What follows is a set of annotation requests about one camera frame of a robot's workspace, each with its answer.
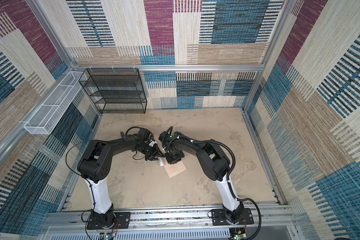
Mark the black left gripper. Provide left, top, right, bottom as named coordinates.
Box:
left=138, top=143, right=165, bottom=161

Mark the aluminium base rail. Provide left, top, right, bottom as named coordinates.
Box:
left=38, top=202, right=304, bottom=240

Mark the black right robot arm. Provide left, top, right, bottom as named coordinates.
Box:
left=159, top=132, right=244, bottom=224

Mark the black wire shelf rack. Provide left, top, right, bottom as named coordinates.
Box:
left=79, top=68, right=147, bottom=114

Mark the pink envelope with flap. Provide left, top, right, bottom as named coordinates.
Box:
left=164, top=160, right=186, bottom=178

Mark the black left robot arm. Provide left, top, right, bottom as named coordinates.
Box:
left=77, top=127, right=164, bottom=229

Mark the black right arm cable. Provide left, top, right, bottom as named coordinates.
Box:
left=163, top=125, right=262, bottom=240

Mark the white glue stick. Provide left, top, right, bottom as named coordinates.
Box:
left=158, top=158, right=165, bottom=167

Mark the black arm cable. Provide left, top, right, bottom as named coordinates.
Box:
left=64, top=125, right=154, bottom=240
left=163, top=125, right=262, bottom=240

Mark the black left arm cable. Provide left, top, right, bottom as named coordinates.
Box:
left=64, top=125, right=154, bottom=240

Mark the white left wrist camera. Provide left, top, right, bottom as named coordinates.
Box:
left=149, top=140, right=157, bottom=147

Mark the white wire mesh basket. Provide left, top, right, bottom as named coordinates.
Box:
left=24, top=71, right=83, bottom=135

